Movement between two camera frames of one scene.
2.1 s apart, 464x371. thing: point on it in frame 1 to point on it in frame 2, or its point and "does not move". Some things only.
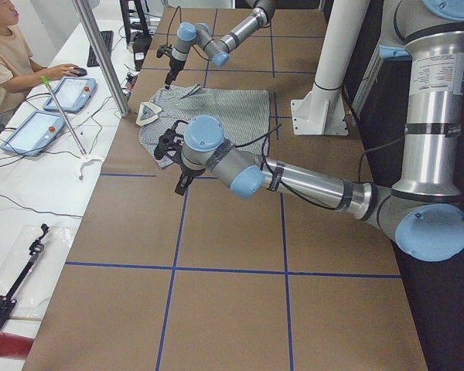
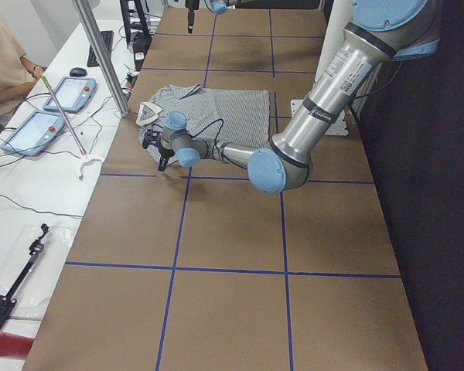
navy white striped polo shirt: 244,116 does not move
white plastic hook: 81,177 does not move
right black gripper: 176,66 to 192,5
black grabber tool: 2,304 does not move
